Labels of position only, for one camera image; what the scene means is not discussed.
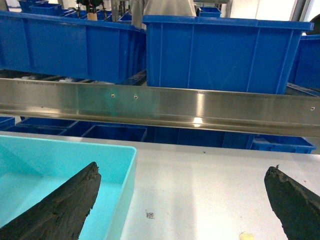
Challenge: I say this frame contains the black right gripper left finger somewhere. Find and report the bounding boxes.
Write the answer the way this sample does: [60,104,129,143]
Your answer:
[0,161,102,240]

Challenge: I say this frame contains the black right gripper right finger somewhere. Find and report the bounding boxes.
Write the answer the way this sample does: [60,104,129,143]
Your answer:
[264,166,320,240]

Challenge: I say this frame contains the teal plastic bin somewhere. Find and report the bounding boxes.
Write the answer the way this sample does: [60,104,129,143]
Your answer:
[0,135,137,240]

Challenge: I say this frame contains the lower shelf blue bin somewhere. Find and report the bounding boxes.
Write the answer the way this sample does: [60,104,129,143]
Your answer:
[81,125,147,142]

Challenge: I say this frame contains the blue bin far right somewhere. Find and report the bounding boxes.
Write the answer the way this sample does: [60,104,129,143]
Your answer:
[288,34,320,89]

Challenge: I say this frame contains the blue plastic bin centre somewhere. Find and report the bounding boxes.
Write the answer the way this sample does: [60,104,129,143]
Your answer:
[142,15,314,95]

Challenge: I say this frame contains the long blue plastic bin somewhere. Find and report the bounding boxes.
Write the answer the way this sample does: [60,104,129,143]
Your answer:
[0,11,147,84]

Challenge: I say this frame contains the person in grey clothes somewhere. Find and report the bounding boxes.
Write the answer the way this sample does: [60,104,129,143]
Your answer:
[130,0,196,29]

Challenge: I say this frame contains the steel shelf front rail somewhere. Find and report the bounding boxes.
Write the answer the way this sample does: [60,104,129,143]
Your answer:
[0,78,320,137]

